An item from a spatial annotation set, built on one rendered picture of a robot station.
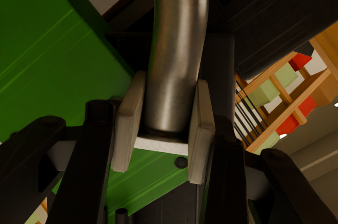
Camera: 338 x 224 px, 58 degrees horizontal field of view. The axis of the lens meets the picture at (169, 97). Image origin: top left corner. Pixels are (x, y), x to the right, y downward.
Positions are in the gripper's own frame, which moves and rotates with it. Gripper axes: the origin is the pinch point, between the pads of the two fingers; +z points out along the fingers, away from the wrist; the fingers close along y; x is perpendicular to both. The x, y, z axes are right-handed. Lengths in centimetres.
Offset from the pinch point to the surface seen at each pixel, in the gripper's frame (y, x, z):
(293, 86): 346, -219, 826
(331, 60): 44, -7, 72
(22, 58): -10.2, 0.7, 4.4
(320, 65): 398, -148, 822
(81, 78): -6.1, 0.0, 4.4
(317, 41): 40, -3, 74
